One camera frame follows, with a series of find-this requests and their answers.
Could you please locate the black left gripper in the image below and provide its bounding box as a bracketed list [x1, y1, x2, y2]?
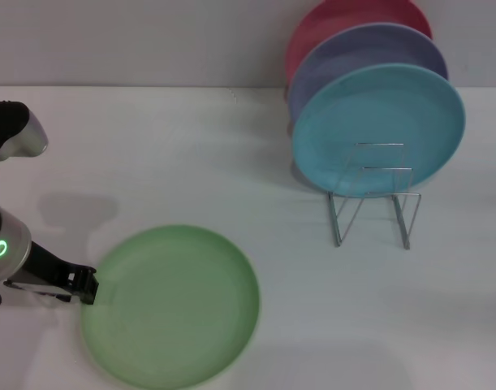
[22, 240, 99, 306]

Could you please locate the green round plate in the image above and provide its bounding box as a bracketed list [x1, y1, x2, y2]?
[80, 224, 261, 390]

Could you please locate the teal blue round plate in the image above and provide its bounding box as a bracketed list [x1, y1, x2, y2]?
[291, 63, 467, 199]

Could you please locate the red round plate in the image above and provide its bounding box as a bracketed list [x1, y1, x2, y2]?
[285, 0, 433, 89]

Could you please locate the purple round plate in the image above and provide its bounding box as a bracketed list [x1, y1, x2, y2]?
[287, 23, 450, 123]

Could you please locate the silver wire plate rack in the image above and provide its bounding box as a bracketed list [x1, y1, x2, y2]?
[327, 141, 422, 249]

